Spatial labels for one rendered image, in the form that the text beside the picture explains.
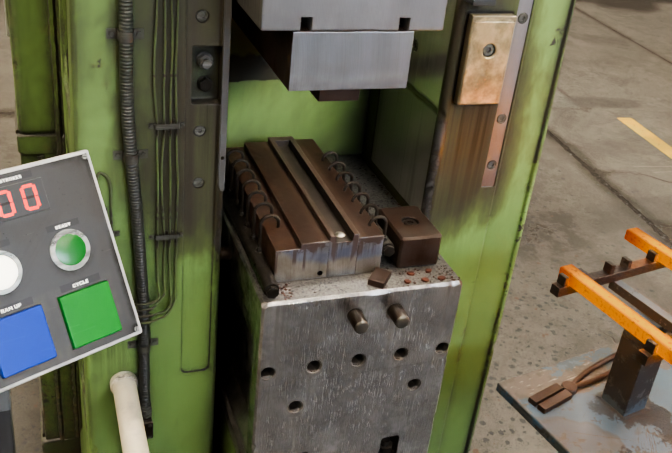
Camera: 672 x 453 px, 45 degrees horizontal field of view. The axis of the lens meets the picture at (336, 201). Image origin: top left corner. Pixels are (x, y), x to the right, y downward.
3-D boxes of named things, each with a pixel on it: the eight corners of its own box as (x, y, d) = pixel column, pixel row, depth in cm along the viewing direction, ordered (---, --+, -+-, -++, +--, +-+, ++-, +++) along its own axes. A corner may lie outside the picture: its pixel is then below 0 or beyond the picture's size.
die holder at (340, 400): (427, 459, 170) (464, 281, 149) (249, 494, 158) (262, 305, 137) (338, 304, 216) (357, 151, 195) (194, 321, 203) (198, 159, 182)
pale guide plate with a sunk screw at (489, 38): (499, 104, 155) (518, 16, 147) (457, 105, 152) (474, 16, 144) (494, 100, 157) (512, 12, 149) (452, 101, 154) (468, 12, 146)
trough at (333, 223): (358, 240, 144) (359, 233, 144) (330, 243, 143) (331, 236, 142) (291, 142, 179) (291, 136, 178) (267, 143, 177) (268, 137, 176)
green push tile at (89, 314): (123, 329, 117) (108, 280, 117) (75, 349, 112) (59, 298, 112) (117, 329, 118) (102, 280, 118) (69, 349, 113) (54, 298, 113)
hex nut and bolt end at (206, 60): (215, 95, 138) (216, 56, 135) (198, 96, 137) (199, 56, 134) (212, 90, 140) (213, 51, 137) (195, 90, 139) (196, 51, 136)
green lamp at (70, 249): (89, 267, 114) (88, 240, 112) (54, 270, 113) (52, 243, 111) (87, 255, 117) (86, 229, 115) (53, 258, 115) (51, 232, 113)
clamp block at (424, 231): (438, 265, 153) (444, 235, 150) (397, 269, 151) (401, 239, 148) (412, 232, 163) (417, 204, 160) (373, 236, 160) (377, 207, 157)
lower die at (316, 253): (379, 271, 149) (385, 231, 145) (273, 282, 143) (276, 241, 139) (309, 169, 184) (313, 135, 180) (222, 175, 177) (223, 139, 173)
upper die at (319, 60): (406, 88, 133) (415, 31, 128) (288, 91, 126) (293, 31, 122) (324, 14, 167) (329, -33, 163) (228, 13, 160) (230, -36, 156)
